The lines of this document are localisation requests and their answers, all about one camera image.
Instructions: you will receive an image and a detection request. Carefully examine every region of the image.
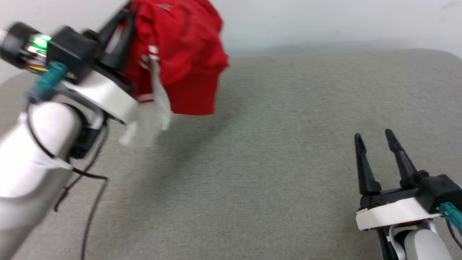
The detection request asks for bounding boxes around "white paper label tag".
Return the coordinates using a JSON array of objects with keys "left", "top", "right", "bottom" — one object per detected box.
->
[{"left": 33, "top": 158, "right": 73, "bottom": 171}]

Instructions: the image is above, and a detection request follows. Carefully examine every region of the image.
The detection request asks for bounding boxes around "red Bulls 23 jersey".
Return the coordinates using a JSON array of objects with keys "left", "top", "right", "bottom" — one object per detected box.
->
[{"left": 119, "top": 0, "right": 230, "bottom": 147}]

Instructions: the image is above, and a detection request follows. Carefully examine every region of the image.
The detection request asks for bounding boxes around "black cylindrical left gripper motor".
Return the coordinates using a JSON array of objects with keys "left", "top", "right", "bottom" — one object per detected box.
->
[{"left": 0, "top": 22, "right": 49, "bottom": 73}]

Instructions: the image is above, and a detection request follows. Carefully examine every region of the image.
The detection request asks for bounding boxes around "grey fabric sofa cushion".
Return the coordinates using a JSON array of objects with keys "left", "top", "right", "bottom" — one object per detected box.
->
[{"left": 0, "top": 49, "right": 462, "bottom": 260}]

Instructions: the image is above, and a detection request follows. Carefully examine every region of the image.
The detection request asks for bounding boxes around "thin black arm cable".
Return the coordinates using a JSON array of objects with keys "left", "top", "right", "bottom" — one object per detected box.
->
[
  {"left": 26, "top": 105, "right": 109, "bottom": 260},
  {"left": 446, "top": 217, "right": 462, "bottom": 250},
  {"left": 54, "top": 121, "right": 109, "bottom": 212}
]

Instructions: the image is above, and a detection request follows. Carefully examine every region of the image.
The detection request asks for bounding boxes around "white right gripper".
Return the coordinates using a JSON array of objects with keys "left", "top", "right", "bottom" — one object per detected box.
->
[{"left": 354, "top": 129, "right": 443, "bottom": 232}]

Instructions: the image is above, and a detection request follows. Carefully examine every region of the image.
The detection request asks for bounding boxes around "teal right camera connector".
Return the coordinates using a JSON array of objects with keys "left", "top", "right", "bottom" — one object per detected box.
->
[{"left": 440, "top": 201, "right": 462, "bottom": 230}]

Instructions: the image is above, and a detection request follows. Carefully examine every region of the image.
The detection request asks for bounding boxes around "teal camera connector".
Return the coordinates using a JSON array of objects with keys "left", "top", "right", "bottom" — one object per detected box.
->
[
  {"left": 440, "top": 201, "right": 462, "bottom": 230},
  {"left": 27, "top": 61, "right": 68, "bottom": 103}
]

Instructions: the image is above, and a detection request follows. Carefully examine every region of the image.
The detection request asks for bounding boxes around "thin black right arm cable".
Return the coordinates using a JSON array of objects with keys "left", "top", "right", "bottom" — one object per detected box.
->
[{"left": 446, "top": 217, "right": 462, "bottom": 250}]

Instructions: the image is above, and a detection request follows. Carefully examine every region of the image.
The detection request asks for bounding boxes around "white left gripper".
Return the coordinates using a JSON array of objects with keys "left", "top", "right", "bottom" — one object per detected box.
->
[{"left": 60, "top": 2, "right": 140, "bottom": 125}]

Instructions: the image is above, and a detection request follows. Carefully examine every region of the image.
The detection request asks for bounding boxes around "teal left camera connector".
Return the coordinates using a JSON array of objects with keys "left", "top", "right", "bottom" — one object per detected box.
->
[{"left": 27, "top": 61, "right": 68, "bottom": 103}]

